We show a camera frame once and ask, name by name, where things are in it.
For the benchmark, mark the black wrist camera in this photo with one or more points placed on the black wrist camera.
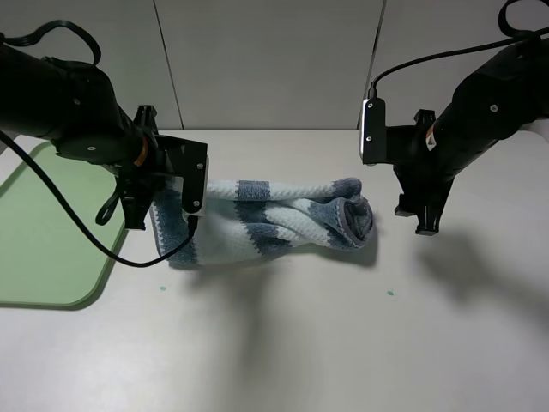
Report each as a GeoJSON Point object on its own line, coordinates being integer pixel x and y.
{"type": "Point", "coordinates": [188, 160]}
{"type": "Point", "coordinates": [373, 135]}

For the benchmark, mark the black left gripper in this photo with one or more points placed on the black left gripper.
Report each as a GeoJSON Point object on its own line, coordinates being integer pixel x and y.
{"type": "Point", "coordinates": [73, 105]}

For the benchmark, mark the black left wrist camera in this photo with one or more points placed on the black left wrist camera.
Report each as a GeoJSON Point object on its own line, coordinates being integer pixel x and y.
{"type": "Point", "coordinates": [188, 160]}

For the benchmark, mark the blue white striped towel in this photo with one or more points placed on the blue white striped towel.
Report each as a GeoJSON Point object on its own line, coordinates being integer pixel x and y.
{"type": "Point", "coordinates": [249, 219]}

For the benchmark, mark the light green plastic tray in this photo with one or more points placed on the light green plastic tray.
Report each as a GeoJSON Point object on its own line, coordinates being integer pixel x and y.
{"type": "Point", "coordinates": [46, 262]}

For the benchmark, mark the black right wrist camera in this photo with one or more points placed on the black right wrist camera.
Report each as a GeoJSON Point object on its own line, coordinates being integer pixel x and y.
{"type": "Point", "coordinates": [373, 135]}

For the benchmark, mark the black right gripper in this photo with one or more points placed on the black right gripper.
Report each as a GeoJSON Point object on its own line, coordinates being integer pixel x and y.
{"type": "Point", "coordinates": [490, 105]}

